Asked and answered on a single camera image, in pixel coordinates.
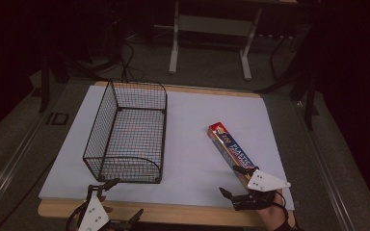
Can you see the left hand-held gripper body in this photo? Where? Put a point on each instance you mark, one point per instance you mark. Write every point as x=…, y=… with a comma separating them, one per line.
x=93, y=215

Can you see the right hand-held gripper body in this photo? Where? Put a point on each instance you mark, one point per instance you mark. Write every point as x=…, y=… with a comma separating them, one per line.
x=266, y=183

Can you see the blue red plastic wrap box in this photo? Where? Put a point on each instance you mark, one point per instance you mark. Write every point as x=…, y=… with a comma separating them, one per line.
x=231, y=147

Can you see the person's right hand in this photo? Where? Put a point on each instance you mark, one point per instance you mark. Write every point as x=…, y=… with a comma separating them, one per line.
x=273, y=216

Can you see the white paper sheet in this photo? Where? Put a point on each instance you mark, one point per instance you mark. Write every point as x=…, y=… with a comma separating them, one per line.
x=192, y=134

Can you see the black metal stand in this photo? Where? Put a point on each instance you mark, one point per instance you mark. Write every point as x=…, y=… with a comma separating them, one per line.
x=310, y=102

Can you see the grey metal rail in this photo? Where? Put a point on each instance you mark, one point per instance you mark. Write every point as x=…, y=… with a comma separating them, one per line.
x=9, y=166
x=327, y=173

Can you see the white metal stand frame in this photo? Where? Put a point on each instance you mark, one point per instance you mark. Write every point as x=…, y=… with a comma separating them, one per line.
x=212, y=25

